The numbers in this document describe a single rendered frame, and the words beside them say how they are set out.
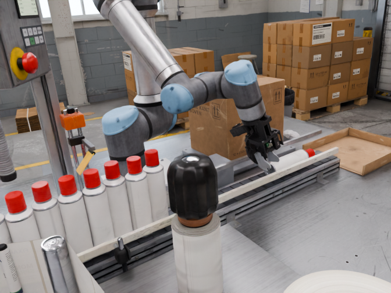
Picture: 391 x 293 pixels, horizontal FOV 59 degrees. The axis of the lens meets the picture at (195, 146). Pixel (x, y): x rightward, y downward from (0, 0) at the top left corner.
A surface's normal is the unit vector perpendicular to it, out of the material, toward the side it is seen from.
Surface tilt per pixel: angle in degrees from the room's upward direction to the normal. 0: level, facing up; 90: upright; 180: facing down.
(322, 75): 90
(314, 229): 0
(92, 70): 90
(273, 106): 90
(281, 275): 0
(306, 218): 0
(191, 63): 90
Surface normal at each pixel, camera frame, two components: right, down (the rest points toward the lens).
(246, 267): -0.07, -0.93
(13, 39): 1.00, -0.05
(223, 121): -0.80, 0.27
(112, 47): 0.44, 0.31
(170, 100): -0.62, 0.34
